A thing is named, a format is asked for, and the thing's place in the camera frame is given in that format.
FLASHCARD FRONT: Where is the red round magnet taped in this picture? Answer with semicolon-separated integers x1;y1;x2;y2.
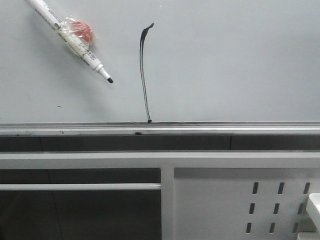
65;16;96;47

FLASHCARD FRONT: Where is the white whiteboard marker black tip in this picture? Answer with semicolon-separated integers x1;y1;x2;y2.
27;0;114;84

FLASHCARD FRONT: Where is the large white whiteboard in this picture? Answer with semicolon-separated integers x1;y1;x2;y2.
0;0;320;136

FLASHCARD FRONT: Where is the white perforated pegboard panel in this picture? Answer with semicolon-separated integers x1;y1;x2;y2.
174;168;320;240

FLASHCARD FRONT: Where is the upper white plastic tray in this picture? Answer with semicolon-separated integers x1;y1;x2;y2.
306;193;320;232

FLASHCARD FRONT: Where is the white plastic tray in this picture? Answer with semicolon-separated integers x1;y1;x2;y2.
297;232;320;240
306;193;320;232

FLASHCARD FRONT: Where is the lower white plastic tray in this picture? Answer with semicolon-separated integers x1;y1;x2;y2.
297;232;320;240

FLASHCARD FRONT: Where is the white metal stand frame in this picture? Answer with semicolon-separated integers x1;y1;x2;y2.
0;151;320;240

